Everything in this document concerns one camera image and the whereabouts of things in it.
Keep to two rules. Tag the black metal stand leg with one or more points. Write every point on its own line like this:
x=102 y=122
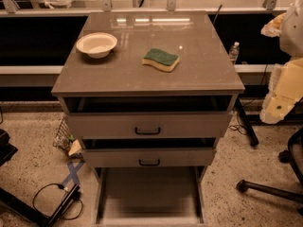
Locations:
x=32 y=214

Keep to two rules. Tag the white yellow robot arm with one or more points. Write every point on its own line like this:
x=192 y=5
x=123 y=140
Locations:
x=286 y=81

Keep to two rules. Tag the clear plastic water bottle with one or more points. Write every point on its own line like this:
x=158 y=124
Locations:
x=234 y=52

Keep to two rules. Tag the grey top drawer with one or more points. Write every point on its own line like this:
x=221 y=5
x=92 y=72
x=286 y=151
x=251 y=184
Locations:
x=148 y=116

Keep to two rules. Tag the green yellow sponge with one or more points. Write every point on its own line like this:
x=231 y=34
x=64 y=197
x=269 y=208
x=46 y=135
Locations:
x=160 y=60

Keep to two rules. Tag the white paper bowl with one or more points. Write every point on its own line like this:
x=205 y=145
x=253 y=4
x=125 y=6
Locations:
x=96 y=45

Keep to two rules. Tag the grey bottom drawer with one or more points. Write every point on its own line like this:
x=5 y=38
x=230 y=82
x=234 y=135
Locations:
x=149 y=197

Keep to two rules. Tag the black table leg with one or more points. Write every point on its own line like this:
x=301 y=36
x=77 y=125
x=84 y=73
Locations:
x=246 y=124

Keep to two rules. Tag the grey drawer cabinet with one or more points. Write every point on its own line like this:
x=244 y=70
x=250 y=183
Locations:
x=203 y=69

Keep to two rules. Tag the black equipment left edge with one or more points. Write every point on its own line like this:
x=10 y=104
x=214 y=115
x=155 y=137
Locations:
x=7 y=150

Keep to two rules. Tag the grey drawer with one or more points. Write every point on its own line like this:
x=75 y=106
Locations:
x=148 y=116
x=149 y=152
x=149 y=197

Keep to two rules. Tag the grey middle drawer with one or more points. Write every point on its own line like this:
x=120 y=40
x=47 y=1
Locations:
x=149 y=152

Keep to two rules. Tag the wire mesh basket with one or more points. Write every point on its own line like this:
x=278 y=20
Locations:
x=66 y=142

